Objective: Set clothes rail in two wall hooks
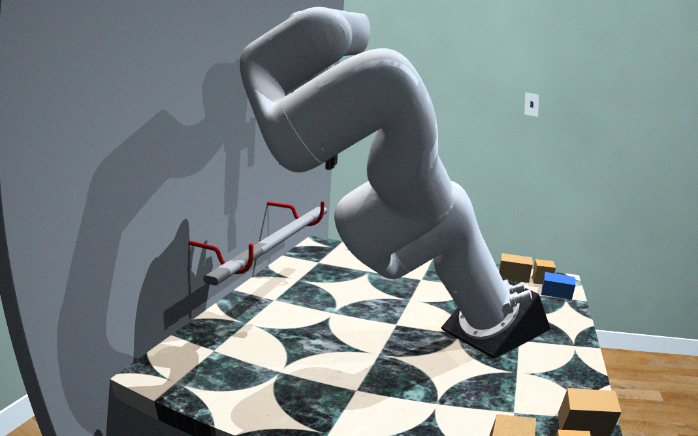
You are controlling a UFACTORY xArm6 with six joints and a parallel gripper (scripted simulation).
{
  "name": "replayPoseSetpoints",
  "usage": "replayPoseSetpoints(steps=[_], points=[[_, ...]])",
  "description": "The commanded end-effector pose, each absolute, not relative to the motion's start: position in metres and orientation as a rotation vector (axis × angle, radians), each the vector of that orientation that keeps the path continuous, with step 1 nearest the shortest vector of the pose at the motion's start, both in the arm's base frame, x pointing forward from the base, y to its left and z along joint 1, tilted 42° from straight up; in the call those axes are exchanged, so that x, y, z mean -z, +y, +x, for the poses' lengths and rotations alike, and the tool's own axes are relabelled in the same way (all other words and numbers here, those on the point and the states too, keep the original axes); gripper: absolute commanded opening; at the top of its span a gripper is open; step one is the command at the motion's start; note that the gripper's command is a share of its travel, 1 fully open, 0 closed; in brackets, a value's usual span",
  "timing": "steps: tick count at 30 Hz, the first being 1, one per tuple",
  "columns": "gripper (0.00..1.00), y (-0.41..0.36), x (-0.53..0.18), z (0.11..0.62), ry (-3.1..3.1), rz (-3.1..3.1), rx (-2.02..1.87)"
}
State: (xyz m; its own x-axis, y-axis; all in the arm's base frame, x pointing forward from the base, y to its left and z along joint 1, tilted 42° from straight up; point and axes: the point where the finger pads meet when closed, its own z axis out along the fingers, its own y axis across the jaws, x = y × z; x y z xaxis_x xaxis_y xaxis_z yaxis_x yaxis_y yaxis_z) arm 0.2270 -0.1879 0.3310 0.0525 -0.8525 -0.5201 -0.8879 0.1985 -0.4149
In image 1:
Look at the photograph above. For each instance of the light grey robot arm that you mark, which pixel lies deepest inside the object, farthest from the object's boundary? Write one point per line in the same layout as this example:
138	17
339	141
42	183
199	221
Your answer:
400	223

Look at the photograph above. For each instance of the blue rectangular block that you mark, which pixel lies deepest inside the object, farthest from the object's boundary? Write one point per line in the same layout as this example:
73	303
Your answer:
559	286

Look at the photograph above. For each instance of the light grey metal tube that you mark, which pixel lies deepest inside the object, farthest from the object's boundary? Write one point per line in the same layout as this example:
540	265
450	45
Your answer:
237	263

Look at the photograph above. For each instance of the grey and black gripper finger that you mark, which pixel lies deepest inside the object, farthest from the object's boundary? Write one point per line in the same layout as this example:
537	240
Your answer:
330	164

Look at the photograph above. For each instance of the grey wall panel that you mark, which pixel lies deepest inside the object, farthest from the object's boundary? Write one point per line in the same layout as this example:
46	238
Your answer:
125	133

